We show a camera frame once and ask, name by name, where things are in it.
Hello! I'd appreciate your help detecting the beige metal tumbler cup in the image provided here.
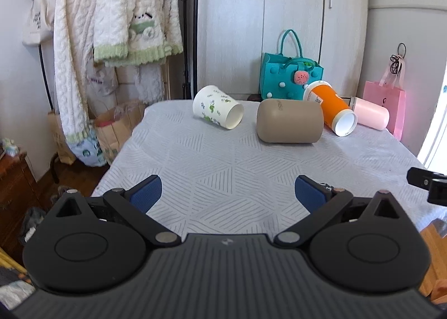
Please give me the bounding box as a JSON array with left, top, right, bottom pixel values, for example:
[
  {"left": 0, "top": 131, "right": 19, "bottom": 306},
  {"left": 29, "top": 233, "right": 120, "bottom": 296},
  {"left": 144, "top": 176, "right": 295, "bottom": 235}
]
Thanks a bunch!
[{"left": 256, "top": 99, "right": 324, "bottom": 144}]

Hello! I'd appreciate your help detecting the orange paper cup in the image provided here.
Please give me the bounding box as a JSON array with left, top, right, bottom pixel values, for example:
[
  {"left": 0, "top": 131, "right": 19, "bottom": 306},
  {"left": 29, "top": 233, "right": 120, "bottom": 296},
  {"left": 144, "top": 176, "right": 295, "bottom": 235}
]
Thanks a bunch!
[{"left": 303, "top": 81, "right": 358, "bottom": 136}]

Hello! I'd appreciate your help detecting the pink plastic cup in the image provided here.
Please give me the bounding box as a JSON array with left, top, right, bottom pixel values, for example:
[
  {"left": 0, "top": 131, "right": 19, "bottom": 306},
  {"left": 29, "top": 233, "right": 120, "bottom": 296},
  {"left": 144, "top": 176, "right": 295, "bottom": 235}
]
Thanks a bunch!
[{"left": 349, "top": 97, "right": 389, "bottom": 131}]

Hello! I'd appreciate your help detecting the white leaf-print paper cup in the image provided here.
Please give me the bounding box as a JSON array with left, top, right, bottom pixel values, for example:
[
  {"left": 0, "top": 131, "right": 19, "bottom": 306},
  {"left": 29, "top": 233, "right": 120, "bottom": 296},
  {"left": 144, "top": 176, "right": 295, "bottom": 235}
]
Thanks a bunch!
[{"left": 192, "top": 85, "right": 244, "bottom": 130}]

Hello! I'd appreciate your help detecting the blue white patterned bag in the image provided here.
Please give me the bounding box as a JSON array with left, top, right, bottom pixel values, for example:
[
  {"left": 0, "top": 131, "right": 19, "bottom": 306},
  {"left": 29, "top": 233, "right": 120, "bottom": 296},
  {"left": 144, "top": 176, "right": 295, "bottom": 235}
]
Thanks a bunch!
[{"left": 67, "top": 127, "right": 107, "bottom": 167}]

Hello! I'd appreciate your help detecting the brown paper shopping bag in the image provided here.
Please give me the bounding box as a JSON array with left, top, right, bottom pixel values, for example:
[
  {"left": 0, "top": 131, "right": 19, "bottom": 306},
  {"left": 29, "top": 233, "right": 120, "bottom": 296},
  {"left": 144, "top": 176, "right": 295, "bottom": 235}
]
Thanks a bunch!
[{"left": 47, "top": 100, "right": 146, "bottom": 164}]

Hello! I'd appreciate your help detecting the white patterned tablecloth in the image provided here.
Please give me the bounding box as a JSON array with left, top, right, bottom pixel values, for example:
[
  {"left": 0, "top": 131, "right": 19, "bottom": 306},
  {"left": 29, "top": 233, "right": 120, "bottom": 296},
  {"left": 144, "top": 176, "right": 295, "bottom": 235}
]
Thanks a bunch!
[{"left": 94, "top": 100, "right": 446, "bottom": 237}]

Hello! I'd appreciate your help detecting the pink paper gift bag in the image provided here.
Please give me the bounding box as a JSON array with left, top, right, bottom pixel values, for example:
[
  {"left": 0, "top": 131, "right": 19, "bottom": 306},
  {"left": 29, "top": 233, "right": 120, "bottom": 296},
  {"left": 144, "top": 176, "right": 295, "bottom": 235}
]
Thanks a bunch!
[{"left": 363, "top": 54, "right": 406, "bottom": 141}]

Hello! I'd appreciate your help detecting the dark wooden dresser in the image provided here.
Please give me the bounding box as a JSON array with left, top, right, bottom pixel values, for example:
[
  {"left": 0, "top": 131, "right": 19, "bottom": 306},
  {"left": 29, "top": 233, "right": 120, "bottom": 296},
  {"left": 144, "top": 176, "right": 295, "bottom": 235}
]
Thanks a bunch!
[{"left": 0, "top": 152, "right": 41, "bottom": 264}]

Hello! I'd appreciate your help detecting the black metal clothes rack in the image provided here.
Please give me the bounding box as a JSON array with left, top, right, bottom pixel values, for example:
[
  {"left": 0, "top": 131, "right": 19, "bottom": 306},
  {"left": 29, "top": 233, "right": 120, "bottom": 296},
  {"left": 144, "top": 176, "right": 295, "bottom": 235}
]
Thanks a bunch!
[{"left": 38, "top": 0, "right": 198, "bottom": 184}]

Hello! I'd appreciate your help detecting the teal felt handbag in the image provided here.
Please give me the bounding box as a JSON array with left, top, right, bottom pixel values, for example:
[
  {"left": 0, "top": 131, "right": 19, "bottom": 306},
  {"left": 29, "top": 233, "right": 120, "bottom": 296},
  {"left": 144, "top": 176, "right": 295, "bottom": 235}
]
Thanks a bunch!
[{"left": 259, "top": 29, "right": 324, "bottom": 100}]

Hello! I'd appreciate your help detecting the white knit green-trim cardigan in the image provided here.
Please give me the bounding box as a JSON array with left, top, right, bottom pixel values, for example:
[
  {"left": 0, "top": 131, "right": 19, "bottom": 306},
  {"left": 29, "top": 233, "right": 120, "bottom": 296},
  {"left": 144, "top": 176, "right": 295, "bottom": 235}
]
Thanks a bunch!
[{"left": 54, "top": 0, "right": 183, "bottom": 143}]

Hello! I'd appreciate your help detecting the white canvas tote bag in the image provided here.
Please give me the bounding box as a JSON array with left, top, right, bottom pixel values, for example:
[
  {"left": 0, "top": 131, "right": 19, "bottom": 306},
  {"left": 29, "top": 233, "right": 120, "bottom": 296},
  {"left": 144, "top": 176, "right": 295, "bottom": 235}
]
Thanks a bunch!
[{"left": 22, "top": 0, "right": 56, "bottom": 46}]

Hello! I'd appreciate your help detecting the white wooden wardrobe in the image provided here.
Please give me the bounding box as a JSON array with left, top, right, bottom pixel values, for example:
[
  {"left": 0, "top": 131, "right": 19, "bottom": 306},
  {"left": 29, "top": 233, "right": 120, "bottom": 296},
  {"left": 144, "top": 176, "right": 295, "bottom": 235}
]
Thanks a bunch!
[{"left": 192, "top": 0, "right": 367, "bottom": 97}]

